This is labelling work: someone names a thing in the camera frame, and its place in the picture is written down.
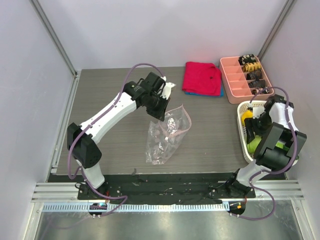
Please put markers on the red folded cloth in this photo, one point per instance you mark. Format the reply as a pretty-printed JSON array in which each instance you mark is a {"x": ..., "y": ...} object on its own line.
[{"x": 202, "y": 78}]

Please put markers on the white perforated basket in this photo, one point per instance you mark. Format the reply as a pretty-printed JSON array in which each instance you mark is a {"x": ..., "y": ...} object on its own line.
[{"x": 242, "y": 112}]

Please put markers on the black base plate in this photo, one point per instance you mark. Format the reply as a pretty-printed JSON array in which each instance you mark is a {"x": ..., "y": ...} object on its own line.
[{"x": 173, "y": 189}]

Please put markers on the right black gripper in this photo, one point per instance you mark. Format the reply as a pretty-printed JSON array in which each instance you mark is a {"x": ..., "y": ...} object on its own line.
[{"x": 253, "y": 123}]

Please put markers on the clear pink zip top bag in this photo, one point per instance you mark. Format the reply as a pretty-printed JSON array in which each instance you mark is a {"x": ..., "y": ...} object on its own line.
[{"x": 164, "y": 137}]

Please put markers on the black pink dotted rolled sock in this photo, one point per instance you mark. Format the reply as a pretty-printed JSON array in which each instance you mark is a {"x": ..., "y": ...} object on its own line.
[{"x": 260, "y": 91}]

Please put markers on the yellow toy corn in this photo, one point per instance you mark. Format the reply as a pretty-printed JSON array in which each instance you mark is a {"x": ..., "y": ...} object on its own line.
[{"x": 248, "y": 114}]

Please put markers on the black floral rolled sock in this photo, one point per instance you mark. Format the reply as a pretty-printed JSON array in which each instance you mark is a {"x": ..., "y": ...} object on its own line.
[{"x": 247, "y": 59}]

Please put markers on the pink divided organizer tray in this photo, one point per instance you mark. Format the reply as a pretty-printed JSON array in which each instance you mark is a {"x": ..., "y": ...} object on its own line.
[{"x": 234, "y": 80}]

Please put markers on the slotted cable duct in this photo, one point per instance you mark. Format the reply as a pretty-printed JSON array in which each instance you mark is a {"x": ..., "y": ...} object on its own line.
[{"x": 126, "y": 208}]

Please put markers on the blue folded cloth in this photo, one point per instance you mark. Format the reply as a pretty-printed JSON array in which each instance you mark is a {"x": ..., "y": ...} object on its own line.
[{"x": 221, "y": 94}]

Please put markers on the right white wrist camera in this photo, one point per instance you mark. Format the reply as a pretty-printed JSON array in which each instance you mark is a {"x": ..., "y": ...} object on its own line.
[{"x": 256, "y": 110}]

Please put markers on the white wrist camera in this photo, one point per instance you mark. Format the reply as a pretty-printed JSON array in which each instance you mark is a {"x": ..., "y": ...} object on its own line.
[
  {"x": 256, "y": 110},
  {"x": 167, "y": 90}
]

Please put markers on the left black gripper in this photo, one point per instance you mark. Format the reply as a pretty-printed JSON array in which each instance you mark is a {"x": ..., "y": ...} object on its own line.
[{"x": 160, "y": 113}]

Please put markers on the yellow striped rolled sock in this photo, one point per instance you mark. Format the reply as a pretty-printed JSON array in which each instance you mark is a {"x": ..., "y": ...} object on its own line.
[{"x": 251, "y": 67}]

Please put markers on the dark patterned rolled sock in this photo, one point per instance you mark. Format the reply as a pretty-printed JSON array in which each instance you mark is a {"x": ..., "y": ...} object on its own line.
[{"x": 254, "y": 75}]

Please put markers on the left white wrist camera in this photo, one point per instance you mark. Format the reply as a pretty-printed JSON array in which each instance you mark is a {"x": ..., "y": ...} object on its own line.
[{"x": 167, "y": 90}]

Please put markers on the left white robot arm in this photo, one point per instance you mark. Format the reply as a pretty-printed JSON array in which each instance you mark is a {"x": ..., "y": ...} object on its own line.
[{"x": 83, "y": 139}]

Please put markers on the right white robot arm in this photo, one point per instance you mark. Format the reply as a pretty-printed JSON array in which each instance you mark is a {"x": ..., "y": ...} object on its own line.
[{"x": 264, "y": 164}]

